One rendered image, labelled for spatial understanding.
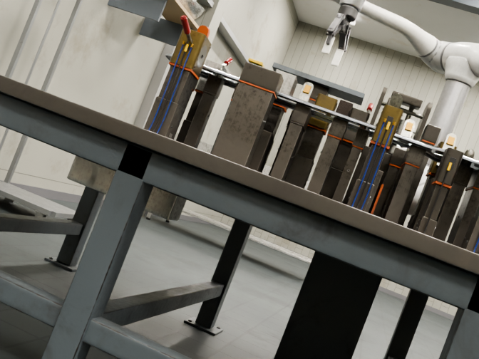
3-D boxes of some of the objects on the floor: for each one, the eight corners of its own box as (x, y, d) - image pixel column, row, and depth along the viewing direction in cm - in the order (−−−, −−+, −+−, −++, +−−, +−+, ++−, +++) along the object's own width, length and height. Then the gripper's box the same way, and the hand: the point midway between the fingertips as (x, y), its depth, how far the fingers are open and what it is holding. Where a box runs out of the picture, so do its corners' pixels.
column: (279, 356, 293) (328, 226, 295) (340, 384, 286) (391, 251, 288) (268, 368, 263) (324, 224, 265) (336, 399, 256) (393, 251, 258)
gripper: (348, 20, 255) (329, 68, 254) (332, -8, 232) (311, 45, 232) (365, 23, 252) (346, 73, 251) (350, -4, 229) (329, 50, 229)
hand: (330, 57), depth 241 cm, fingers open, 13 cm apart
